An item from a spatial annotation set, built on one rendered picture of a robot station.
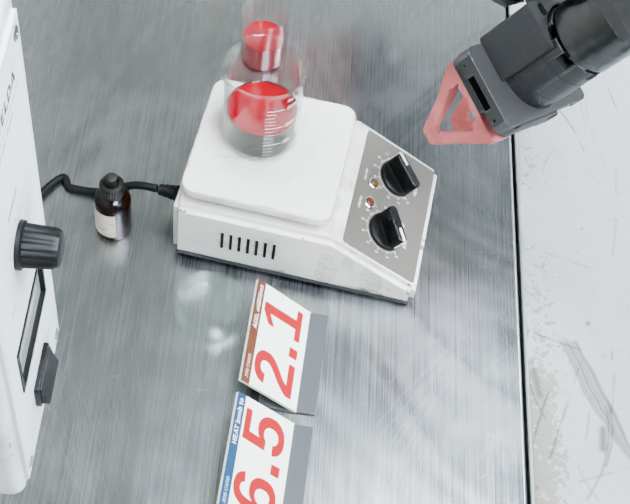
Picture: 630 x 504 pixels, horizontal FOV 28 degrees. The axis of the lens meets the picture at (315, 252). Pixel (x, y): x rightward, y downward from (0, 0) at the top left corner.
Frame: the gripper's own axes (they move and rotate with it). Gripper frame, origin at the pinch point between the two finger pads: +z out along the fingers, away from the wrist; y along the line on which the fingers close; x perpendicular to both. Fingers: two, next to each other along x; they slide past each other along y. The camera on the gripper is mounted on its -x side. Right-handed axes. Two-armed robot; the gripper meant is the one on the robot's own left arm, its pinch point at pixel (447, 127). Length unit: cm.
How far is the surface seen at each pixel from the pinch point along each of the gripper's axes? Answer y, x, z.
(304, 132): 6.7, -5.1, 7.7
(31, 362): 54, 7, -23
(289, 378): 15.8, 11.8, 12.3
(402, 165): 0.7, 0.6, 5.5
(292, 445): 18.6, 16.3, 12.2
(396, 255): 4.6, 7.0, 7.0
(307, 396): 15.2, 13.6, 12.1
